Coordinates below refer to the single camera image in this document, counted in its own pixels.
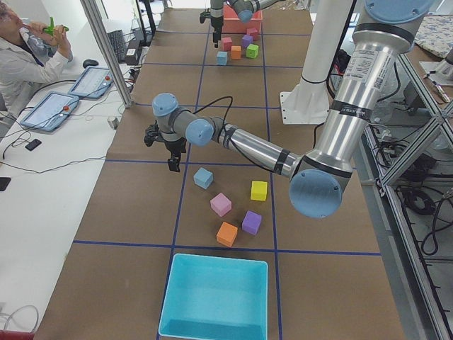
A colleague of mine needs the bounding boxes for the orange block left side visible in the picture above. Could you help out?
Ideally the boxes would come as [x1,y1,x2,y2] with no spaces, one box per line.
[216,222,238,247]

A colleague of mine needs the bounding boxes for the red plastic bin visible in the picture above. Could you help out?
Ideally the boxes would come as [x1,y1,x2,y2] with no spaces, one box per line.
[222,4,263,33]

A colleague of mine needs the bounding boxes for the purple block right side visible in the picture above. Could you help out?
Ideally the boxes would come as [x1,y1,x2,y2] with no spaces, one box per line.
[241,35,253,49]

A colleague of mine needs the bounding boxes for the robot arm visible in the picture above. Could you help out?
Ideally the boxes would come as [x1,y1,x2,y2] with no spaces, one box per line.
[200,0,278,48]
[144,1,431,218]

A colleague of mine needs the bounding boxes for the black keyboard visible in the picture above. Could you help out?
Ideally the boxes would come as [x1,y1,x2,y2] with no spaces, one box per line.
[107,30,126,63]

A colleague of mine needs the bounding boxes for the orange block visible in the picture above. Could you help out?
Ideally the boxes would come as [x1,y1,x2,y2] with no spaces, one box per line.
[230,45,241,60]
[216,222,238,247]

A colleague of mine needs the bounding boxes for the aluminium frame post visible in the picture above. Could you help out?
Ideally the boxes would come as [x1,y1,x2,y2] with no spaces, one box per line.
[80,0,132,108]

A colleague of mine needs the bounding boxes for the magenta block right side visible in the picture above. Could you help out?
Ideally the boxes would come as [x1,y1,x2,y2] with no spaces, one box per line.
[221,37,233,52]

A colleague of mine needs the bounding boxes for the purple block left side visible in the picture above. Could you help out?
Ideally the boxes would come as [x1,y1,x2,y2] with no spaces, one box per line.
[241,210,262,235]

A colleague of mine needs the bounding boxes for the black smartphone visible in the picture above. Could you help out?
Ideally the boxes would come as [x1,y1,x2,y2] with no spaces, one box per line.
[25,139,42,152]

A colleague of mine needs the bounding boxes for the near teach pendant tablet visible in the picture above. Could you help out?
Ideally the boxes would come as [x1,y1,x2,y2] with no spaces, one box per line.
[20,91,79,132]

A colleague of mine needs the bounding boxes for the green handheld object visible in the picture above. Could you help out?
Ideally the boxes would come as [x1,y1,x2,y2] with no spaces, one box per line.
[42,16,56,36]

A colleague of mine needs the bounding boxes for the purple block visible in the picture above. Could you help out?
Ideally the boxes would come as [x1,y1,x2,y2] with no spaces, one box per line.
[241,210,262,235]
[241,35,253,49]

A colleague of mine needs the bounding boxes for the magenta block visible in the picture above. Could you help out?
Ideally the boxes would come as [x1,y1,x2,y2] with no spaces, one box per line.
[246,28,259,41]
[221,37,233,52]

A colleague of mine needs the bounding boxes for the pink foam block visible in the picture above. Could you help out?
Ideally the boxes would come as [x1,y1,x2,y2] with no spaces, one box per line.
[210,193,232,217]

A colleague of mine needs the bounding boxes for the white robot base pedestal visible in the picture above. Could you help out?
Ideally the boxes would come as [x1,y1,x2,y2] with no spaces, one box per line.
[280,0,356,125]

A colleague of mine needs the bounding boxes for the teach pendant tablet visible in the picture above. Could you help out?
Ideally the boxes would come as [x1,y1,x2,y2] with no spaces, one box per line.
[20,91,79,132]
[68,66,113,99]

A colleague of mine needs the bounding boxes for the cyan plastic bin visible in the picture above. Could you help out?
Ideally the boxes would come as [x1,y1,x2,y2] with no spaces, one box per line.
[159,254,268,339]

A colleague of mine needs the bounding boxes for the person in white coat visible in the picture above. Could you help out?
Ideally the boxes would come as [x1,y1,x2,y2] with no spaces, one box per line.
[1,2,73,118]

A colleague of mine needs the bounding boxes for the light blue block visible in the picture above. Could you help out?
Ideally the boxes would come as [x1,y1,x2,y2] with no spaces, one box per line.
[193,167,214,189]
[216,51,228,66]

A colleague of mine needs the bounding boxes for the far teach pendant tablet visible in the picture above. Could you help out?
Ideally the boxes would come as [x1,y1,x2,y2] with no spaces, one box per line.
[68,66,113,99]

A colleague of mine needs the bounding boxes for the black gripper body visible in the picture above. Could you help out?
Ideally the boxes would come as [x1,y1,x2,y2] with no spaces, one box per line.
[212,16,223,34]
[164,137,187,155]

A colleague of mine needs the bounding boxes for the yellow foam block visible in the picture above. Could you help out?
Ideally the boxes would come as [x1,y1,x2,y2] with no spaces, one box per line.
[250,181,268,202]

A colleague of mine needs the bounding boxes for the green foam block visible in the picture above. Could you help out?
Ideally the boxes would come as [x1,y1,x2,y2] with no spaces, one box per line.
[246,44,259,59]

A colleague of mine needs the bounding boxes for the black computer mouse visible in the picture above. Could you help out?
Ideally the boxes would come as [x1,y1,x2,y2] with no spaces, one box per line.
[82,59,99,69]

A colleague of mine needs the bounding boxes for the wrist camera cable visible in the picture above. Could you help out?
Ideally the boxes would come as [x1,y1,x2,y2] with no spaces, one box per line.
[193,96,235,142]

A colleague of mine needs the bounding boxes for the orange block right side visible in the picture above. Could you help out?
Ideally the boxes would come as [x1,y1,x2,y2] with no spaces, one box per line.
[230,45,241,60]

